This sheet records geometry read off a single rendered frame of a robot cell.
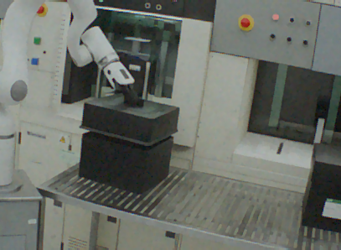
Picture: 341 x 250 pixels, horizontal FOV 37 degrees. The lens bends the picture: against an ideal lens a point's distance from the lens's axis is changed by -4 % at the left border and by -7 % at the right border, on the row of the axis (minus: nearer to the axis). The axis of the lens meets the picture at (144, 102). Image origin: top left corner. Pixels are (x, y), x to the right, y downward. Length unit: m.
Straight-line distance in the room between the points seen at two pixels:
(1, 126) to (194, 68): 0.86
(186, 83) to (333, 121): 0.84
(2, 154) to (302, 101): 1.51
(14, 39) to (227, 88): 0.94
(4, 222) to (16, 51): 0.59
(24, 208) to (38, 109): 0.84
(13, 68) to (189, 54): 0.80
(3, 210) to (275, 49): 1.24
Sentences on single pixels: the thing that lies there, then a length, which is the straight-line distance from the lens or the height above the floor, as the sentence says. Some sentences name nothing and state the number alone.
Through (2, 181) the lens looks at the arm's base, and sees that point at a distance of 1.90.
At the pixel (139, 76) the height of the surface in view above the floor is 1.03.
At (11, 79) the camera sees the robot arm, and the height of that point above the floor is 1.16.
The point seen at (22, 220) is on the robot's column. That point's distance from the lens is 1.89.
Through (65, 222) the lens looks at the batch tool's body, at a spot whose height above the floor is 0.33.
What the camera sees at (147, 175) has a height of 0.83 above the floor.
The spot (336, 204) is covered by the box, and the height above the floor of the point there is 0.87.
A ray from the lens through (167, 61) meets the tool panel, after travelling 3.23.
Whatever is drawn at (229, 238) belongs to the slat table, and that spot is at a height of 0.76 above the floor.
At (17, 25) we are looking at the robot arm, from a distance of 1.80.
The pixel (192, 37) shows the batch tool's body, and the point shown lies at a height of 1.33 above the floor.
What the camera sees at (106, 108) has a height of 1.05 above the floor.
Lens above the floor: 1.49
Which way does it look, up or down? 12 degrees down
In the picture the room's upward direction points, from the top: 8 degrees clockwise
